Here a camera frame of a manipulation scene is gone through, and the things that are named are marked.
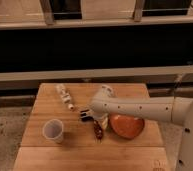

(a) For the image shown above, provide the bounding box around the dark red dried pepper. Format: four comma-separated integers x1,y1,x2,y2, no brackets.
93,121,104,141

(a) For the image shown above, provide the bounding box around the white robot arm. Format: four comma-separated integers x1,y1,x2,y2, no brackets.
89,85,193,171

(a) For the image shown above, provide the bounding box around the orange ceramic bowl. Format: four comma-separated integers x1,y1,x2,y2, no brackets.
109,114,145,139

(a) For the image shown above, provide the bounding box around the black striped rectangular block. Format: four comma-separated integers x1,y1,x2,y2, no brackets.
80,110,93,122

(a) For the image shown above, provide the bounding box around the clear plastic cup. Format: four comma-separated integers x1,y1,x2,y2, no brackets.
42,119,64,143

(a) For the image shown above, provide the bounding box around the white tube bottle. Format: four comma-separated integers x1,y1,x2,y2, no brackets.
56,84,75,111

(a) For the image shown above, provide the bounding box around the wooden shelf rail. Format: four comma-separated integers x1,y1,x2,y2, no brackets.
0,65,193,83

